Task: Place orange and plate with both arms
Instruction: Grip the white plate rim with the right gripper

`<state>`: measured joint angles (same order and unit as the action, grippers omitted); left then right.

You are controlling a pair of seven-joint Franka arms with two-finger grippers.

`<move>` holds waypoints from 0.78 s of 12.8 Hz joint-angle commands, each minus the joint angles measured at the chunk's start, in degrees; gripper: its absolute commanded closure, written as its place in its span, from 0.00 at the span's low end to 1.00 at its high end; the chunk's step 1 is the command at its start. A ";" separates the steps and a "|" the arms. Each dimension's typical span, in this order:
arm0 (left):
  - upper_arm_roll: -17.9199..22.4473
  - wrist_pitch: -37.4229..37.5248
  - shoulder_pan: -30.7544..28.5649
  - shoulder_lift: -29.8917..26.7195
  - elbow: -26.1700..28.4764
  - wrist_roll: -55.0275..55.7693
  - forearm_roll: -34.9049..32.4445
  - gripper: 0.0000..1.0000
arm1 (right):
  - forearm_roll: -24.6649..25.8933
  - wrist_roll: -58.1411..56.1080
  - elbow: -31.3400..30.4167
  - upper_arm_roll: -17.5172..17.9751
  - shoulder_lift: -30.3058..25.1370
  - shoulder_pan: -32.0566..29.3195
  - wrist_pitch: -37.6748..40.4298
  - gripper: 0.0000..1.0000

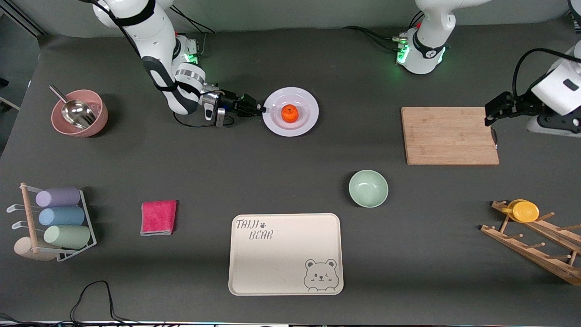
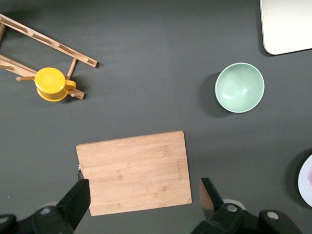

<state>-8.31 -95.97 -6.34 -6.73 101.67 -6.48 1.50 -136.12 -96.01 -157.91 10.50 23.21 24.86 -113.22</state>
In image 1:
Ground white round plate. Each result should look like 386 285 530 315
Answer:
262 87 319 137

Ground wooden cutting board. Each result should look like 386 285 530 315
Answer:
401 107 500 166

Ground yellow mug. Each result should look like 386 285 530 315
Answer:
502 199 540 223

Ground pink bowl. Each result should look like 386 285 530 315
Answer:
51 89 108 138

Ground pink folded cloth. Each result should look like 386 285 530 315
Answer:
140 200 177 236

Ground pale green bowl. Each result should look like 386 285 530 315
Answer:
349 170 389 208

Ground metal scoop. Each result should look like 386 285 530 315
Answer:
49 85 97 130

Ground wooden peg drying rack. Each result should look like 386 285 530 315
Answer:
481 200 581 286

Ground cream tray with bear print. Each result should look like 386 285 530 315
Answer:
228 213 344 296

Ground purple cup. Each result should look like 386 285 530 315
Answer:
35 188 81 208

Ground blue cup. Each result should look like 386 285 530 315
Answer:
38 207 85 227

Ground green cup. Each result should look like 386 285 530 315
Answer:
44 225 91 249

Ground beige cup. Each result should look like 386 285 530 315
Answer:
14 237 57 262

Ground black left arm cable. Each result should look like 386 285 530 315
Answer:
513 48 581 98

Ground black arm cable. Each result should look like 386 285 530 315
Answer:
79 0 236 129
513 48 581 98

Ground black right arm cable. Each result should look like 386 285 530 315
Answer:
79 0 236 129

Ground black right arm base cables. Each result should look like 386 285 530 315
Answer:
170 5 216 57

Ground black arm base cables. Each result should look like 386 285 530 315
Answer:
170 5 216 57
343 11 425 51

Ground black left arm base cables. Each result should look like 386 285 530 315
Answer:
343 11 425 51

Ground white wire cup rack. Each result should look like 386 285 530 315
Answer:
6 183 97 262

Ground black frame rail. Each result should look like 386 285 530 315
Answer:
0 0 47 37

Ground black cable at table edge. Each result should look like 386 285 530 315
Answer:
0 280 182 327

